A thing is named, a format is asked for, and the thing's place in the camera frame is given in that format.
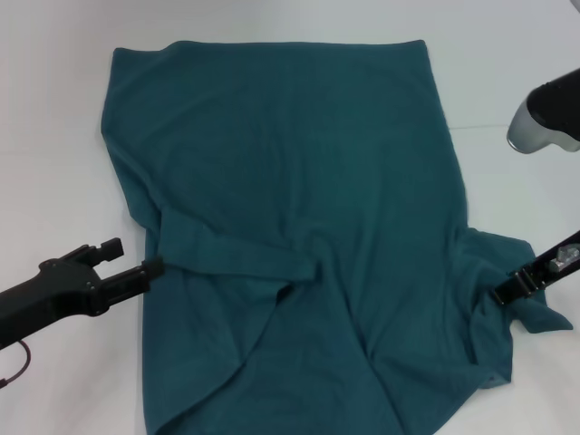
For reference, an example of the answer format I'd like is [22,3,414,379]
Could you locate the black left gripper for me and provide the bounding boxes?
[0,237,166,351]

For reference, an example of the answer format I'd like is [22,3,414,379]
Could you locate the teal blue shirt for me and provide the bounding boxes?
[99,39,575,435]

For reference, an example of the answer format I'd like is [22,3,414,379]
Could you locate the red black left wrist cable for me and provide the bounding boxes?
[0,340,33,389]

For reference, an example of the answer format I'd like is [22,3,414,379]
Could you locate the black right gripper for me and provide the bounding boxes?
[493,229,580,307]

